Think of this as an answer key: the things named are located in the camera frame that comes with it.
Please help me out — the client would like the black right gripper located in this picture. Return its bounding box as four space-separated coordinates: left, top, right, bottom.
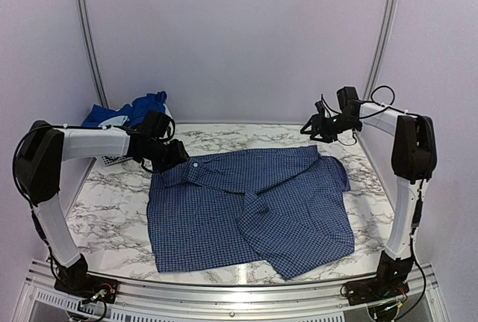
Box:
299 113 359 143

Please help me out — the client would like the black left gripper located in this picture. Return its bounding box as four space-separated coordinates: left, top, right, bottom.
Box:
143 138 190 173

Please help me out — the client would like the blue checked shirt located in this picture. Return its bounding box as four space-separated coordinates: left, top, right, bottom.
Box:
147 146 355 279

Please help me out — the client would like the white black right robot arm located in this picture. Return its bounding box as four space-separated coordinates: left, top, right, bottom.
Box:
300 87 438 305

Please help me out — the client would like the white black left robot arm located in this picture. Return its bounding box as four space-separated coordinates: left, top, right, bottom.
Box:
12 110 188 297

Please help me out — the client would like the white plastic laundry basket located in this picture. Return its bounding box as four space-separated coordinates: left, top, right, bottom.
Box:
96 124 174 167

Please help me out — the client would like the royal blue garment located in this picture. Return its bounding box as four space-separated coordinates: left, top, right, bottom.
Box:
81 91 167 128

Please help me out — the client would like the light blue garment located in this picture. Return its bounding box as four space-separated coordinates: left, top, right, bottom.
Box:
98 115 129 127

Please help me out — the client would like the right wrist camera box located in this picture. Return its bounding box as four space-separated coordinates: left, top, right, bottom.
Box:
314 101 328 118

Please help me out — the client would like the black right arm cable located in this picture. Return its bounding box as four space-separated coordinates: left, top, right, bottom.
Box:
319 85 397 147

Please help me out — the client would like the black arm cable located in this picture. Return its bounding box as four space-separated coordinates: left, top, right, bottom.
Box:
10 116 176 203
319 85 397 147

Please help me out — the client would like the right aluminium corner post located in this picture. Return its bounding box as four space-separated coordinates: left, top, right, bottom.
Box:
364 0 398 98

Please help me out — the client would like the aluminium corner post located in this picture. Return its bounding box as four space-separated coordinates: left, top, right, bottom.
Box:
364 0 398 98
76 0 109 108

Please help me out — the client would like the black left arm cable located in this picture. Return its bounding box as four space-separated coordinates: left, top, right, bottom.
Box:
10 116 176 203

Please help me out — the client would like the aluminium front frame rail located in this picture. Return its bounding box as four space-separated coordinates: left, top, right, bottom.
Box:
13 260 450 321

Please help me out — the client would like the left aluminium corner post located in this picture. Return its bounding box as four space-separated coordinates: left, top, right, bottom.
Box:
76 0 109 108

